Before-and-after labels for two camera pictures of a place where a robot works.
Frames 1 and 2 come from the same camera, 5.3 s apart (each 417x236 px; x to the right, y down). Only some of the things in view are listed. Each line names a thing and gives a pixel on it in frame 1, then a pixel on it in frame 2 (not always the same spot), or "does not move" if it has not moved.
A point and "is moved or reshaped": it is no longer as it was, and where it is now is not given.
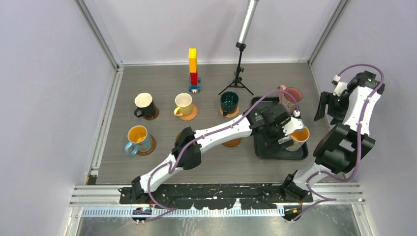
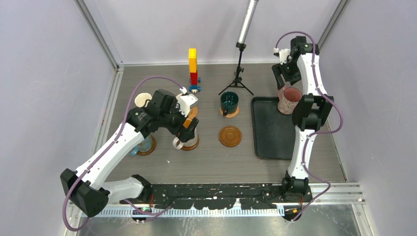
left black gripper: (273, 144) → (185, 133)
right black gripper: (327, 98) → (278, 69)
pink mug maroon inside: (286, 101) does not move
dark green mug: (229, 101) does not move
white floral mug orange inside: (299, 137) is moved or reshaped
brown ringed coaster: (143, 153) does not move
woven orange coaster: (192, 116) does not move
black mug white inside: (144, 103) does not move
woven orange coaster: (230, 115) does not move
